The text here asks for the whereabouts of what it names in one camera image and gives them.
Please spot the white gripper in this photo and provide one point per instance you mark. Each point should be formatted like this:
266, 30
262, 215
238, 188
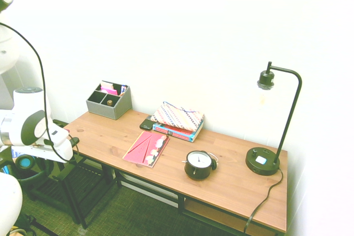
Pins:
61, 147

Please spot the blue and black headphones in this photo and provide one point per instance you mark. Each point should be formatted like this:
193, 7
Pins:
25, 162

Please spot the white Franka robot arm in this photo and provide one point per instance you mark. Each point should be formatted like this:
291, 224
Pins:
27, 109

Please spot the black headphone hanger hook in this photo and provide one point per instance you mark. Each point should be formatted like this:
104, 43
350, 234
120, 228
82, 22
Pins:
74, 141

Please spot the black side table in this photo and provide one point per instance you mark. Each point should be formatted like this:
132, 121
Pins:
88, 179

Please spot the grey desk organizer box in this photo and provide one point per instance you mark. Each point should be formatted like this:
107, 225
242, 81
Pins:
108, 113

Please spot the small wooden stamp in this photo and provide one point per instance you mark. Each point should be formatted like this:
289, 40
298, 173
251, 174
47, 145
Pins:
109, 103

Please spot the pink sticky notes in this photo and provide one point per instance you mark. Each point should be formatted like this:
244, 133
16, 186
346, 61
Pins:
109, 91

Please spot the beige notepad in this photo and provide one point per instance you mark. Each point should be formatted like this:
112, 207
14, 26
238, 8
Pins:
106, 84

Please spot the blue capped marker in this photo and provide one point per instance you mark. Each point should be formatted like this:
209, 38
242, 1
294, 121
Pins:
124, 88

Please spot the black mobile phone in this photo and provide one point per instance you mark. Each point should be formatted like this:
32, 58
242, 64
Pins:
146, 125

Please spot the red book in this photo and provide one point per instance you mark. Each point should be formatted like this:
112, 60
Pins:
174, 130

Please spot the striped fabric pouch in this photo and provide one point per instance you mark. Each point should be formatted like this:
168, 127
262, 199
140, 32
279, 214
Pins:
177, 115

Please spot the blue book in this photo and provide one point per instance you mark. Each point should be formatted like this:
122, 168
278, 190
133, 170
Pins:
193, 137

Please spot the black alarm clock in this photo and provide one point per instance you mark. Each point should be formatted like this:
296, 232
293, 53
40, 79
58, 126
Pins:
197, 169

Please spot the black desk lamp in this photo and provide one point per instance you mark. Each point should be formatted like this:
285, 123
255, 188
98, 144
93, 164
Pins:
261, 165

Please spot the wooden desk with black frame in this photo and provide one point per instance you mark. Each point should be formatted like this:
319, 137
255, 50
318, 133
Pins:
181, 205

